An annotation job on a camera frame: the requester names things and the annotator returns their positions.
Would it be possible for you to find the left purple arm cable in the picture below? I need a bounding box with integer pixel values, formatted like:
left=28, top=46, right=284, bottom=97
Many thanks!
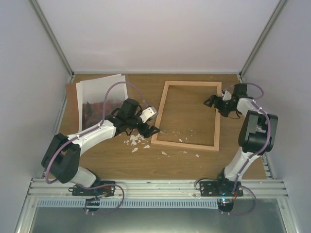
left=44, top=82, right=149, bottom=185

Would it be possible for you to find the slotted grey cable duct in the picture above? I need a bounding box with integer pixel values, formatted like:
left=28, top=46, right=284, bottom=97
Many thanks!
left=37, top=198, right=218, bottom=209

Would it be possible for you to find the aluminium front mounting rail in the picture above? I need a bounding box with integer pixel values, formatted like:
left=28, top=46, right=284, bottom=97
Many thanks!
left=27, top=179, right=288, bottom=199

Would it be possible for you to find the left aluminium corner post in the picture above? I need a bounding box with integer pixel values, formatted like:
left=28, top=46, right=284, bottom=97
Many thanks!
left=30, top=0, right=75, bottom=80

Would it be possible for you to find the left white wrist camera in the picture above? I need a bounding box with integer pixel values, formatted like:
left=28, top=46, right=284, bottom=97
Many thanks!
left=140, top=106, right=158, bottom=123

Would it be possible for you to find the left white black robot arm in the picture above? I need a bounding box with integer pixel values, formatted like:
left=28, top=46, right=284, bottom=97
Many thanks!
left=41, top=99, right=160, bottom=196

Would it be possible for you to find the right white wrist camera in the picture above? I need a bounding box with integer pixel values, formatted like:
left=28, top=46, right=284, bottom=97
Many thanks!
left=222, top=90, right=232, bottom=101

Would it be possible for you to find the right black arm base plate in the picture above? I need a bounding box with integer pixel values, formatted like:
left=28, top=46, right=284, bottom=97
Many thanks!
left=199, top=180, right=243, bottom=197

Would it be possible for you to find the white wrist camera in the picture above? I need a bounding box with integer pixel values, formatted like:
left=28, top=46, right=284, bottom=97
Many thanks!
left=222, top=90, right=232, bottom=101
left=140, top=106, right=158, bottom=123

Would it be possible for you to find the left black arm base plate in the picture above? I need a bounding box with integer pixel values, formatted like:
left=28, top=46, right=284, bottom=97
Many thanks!
left=68, top=181, right=116, bottom=197

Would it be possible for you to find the aluminium corner post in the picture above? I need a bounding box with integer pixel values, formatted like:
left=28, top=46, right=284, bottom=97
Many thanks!
left=30, top=0, right=75, bottom=80
left=239, top=0, right=288, bottom=82

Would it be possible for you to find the white paper sheet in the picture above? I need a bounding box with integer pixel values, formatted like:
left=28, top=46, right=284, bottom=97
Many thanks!
left=76, top=74, right=128, bottom=103

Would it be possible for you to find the right aluminium corner post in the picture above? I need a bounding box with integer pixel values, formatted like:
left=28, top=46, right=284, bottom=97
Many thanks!
left=239, top=0, right=288, bottom=82

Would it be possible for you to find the brown frame backing board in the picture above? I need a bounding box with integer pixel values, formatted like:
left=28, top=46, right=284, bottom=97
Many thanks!
left=66, top=83, right=79, bottom=133

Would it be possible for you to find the light wooden picture frame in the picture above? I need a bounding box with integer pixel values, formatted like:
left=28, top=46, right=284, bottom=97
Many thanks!
left=150, top=81, right=222, bottom=152

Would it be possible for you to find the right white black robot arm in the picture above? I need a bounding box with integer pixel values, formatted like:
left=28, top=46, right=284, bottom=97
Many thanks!
left=204, top=83, right=278, bottom=197

